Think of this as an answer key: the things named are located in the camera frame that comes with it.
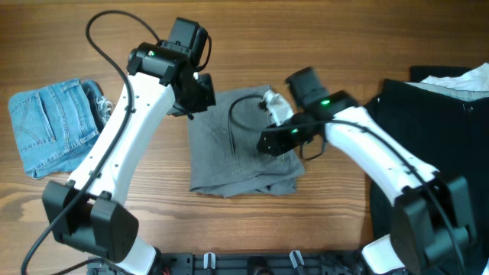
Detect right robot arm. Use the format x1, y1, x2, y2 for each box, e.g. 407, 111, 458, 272
257, 67, 477, 274

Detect folded blue denim shorts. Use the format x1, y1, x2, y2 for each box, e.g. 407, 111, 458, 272
8, 78, 113, 179

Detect black garment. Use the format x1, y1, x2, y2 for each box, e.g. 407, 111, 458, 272
365, 79, 488, 274

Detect white garment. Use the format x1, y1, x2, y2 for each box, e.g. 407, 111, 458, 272
406, 63, 488, 102

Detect grey shorts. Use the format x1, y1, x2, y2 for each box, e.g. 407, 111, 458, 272
188, 86, 305, 197

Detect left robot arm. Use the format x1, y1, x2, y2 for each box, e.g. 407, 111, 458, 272
42, 18, 215, 274

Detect black cable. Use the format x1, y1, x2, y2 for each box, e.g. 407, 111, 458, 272
21, 9, 213, 275
228, 94, 467, 275

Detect left black cable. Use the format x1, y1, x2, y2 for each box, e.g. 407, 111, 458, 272
21, 9, 213, 275

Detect right black cable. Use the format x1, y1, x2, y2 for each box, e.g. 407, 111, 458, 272
228, 94, 467, 275

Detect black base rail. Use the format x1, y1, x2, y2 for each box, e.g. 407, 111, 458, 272
86, 250, 368, 275

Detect dark garment at back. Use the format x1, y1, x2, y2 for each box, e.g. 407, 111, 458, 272
409, 65, 471, 83

